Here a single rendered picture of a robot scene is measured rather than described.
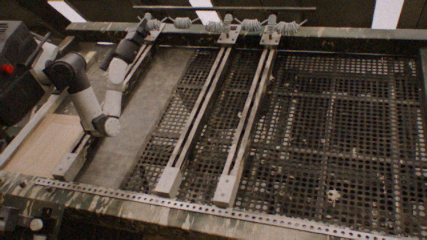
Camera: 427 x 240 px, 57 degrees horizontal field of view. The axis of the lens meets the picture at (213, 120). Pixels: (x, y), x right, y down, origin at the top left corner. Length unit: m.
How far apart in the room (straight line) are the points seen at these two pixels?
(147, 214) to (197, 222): 0.20
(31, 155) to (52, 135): 0.14
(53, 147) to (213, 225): 0.94
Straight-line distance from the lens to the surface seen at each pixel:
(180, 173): 1.63
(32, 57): 1.57
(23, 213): 1.82
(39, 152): 2.04
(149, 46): 2.38
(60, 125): 2.13
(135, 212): 1.56
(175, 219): 1.50
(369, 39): 2.21
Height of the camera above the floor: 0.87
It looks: 13 degrees up
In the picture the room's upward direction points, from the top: 10 degrees clockwise
